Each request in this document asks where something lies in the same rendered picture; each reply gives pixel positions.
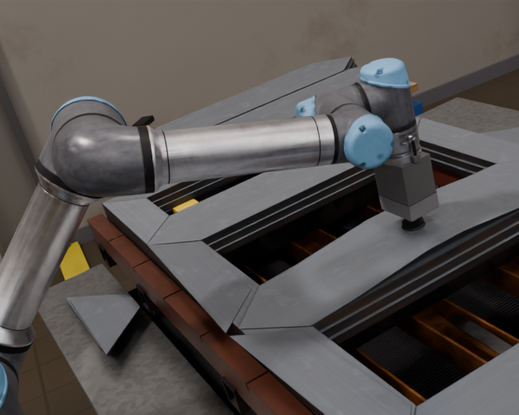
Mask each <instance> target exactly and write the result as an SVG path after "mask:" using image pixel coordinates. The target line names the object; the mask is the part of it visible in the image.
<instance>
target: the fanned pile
mask: <svg viewBox="0 0 519 415"><path fill-rule="evenodd" d="M67 302H68V304H69V305H70V306H71V307H72V309H73V311H74V312H75V313H76V315H77V317H78V318H79V319H80V320H81V322H82V323H83V325H84V326H85V328H86V330H87V331H88V333H89V334H90V335H91V337H92V338H93V339H94V341H95V342H96V344H97V346H98V347H99V349H100V350H102V351H104V353H105V354H106V356H108V355H109V354H110V352H111V351H112V349H113V348H114V346H115V344H116V343H117V342H118V341H119V339H120V338H121V336H122V335H123V333H124V331H125V330H126V328H127V327H128V326H129V325H130V323H131V322H132V320H133V319H134V317H135V316H136V314H137V313H138V312H139V311H140V309H141V307H140V305H139V304H138V303H137V302H136V301H135V300H134V299H133V298H132V297H131V296H126V295H125V294H117V295H103V296H76V297H67Z"/></svg>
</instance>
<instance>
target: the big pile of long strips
mask: <svg viewBox="0 0 519 415"><path fill-rule="evenodd" d="M361 68H362V67H358V66H357V64H356V63H354V59H352V57H347V58H338V59H333V60H328V61H323V62H318V63H311V64H309V65H306V66H305V67H302V68H299V69H297V70H295V71H292V72H290V73H287V74H285V75H282V76H281V77H277V78H275V79H273V80H271V81H268V82H266V83H263V84H261V85H258V86H255V87H253V88H251V89H249V90H247V91H243V92H242V93H239V94H237V95H234V96H232V97H229V98H227V99H225V100H221V101H219V102H218V103H215V104H213V105H210V106H208V107H205V108H203V109H201V110H197V111H195V112H193V113H191V114H187V115H186V116H184V117H181V118H179V119H176V120H173V121H171V122H169V123H167V124H163V125H162V126H160V127H157V128H155V129H154V130H156V131H158V132H159V131H167V130H176V129H184V128H199V127H207V126H216V125H224V124H239V123H248V122H256V121H265V120H272V119H288V118H296V113H295V109H296V106H297V104H298V103H299V102H301V101H304V100H307V99H310V98H312V96H318V95H321V94H324V93H326V92H329V91H333V90H336V89H339V88H342V87H345V86H349V85H352V84H354V83H355V82H360V81H361V80H360V76H361V74H360V71H361Z"/></svg>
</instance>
